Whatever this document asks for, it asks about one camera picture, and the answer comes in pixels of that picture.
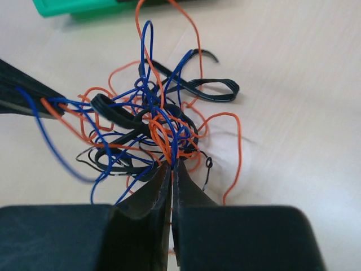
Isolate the thin black wire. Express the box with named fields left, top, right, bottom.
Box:
left=75, top=141, right=214, bottom=191

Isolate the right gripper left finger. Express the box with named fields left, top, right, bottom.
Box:
left=1, top=165, right=171, bottom=270

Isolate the green plastic bin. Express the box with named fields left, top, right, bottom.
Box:
left=32, top=0, right=175, bottom=18

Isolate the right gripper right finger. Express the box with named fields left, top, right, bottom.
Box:
left=172, top=161, right=326, bottom=270

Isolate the blue thin wire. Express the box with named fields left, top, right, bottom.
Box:
left=15, top=20, right=195, bottom=206

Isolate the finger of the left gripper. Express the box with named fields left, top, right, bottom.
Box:
left=1, top=60, right=65, bottom=119

